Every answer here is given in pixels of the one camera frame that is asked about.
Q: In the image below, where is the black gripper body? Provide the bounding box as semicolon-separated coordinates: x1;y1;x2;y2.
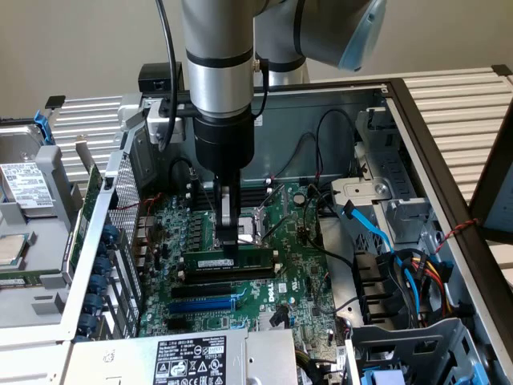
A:
194;110;257;189

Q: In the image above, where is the green RAM stick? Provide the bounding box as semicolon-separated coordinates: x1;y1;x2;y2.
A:
0;275;43;286
182;247;278;273

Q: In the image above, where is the CPU socket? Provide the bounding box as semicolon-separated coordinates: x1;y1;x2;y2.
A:
206;210;269;252

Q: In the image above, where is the long black expansion slot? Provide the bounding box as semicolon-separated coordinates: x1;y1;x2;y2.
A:
171;282;233;301

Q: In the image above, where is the open metal PC case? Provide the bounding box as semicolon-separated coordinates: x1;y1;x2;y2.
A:
55;78;513;385

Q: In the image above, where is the metal socket cover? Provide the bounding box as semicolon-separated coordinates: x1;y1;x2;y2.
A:
256;183;290;220

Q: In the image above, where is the green motherboard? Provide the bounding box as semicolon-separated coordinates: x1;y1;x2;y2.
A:
138;182;337;354

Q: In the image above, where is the blue expansion slot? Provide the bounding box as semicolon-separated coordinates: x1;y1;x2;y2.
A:
167;297;236;317

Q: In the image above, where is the silver chipset heatsink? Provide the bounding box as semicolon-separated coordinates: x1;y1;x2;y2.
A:
257;310;292;332

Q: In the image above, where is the black plastic box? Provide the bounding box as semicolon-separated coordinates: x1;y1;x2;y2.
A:
138;63;185;92

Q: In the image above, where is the silver power supply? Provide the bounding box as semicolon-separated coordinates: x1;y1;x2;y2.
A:
70;328;300;385

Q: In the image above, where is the metal disk bay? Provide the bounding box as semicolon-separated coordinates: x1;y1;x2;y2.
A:
330;107;440;257

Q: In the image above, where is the green graphics card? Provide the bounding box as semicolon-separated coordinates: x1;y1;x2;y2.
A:
66;133;106;284

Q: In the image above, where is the grey parts rack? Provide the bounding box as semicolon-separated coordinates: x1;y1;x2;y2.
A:
0;143;81;322

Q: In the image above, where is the blue plastic drive carrier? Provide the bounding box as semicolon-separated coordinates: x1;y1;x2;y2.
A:
362;367;406;385

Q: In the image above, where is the hard disk with white label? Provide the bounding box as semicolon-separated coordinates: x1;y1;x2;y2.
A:
0;122;57;220

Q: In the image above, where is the silver CPU chip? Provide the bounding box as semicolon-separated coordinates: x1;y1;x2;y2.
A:
0;231;32;269

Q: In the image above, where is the grey metal drive cage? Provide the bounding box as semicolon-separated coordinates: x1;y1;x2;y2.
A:
343;316;496;385

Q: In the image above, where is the dark framed panel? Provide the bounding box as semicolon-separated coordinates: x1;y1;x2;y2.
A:
468;107;513;241

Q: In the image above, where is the blue plastic tab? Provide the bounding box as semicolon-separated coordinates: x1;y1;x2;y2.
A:
471;358;489;385

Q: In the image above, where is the black looped cable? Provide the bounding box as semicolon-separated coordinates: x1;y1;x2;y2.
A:
169;156;198;190

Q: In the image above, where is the black camera cable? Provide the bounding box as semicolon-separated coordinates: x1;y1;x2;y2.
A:
154;0;181;152

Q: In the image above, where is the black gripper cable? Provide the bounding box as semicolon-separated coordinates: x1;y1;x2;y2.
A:
250;57;270;121

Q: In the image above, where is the black wire plug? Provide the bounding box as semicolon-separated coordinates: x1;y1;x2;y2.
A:
270;303;291;328

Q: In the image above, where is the thin red wire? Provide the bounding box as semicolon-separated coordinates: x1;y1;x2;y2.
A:
140;192;166;216

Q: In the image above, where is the thin black wire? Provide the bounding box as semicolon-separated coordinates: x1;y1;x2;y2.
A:
314;108;360;180
270;132;321;181

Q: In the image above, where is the long black wire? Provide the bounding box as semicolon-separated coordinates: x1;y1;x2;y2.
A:
302;184;356;268

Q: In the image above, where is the blue SATA wire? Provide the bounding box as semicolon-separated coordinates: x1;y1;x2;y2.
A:
341;201;422;334

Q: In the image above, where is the blue disk rail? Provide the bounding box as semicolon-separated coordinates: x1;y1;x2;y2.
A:
34;108;56;146

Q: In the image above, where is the coloured power wire harness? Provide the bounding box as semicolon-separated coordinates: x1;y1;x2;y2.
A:
394;247;456;326

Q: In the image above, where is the red black twisted wire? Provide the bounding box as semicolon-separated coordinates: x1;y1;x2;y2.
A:
434;218;480;253

